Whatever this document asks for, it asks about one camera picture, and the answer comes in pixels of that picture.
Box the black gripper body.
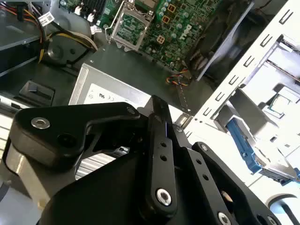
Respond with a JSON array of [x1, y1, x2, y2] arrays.
[[38, 150, 213, 225]]

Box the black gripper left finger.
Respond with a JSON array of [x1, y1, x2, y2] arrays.
[[10, 95, 178, 219]]

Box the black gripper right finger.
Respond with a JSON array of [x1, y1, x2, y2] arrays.
[[172, 126, 282, 225]]

